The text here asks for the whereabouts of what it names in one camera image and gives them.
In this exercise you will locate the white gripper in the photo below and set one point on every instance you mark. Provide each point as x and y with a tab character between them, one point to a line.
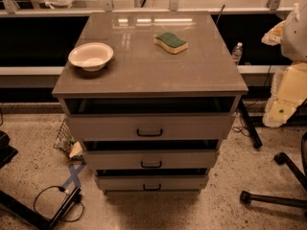
295	37

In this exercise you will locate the grey drawer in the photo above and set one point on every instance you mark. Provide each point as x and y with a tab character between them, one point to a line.
151	183
150	127
150	159

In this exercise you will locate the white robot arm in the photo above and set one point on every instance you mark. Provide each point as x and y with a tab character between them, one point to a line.
291	34

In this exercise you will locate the grey drawer cabinet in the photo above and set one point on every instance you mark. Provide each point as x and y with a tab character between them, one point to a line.
142	78

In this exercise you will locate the black table leg right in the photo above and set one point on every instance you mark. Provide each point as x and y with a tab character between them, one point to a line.
257	143

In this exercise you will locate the clear water bottle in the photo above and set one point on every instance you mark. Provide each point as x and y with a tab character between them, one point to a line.
237	53

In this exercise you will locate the green yellow sponge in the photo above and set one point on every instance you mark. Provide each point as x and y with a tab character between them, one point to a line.
171	43

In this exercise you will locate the white bowl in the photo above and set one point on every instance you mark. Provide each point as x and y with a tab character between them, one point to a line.
91	56

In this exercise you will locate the blue tape cross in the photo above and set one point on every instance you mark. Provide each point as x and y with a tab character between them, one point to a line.
74	170

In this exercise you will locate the black stand foot left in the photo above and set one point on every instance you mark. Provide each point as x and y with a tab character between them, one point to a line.
13	207

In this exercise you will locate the wire mesh basket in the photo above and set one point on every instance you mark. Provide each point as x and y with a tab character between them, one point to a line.
67	144

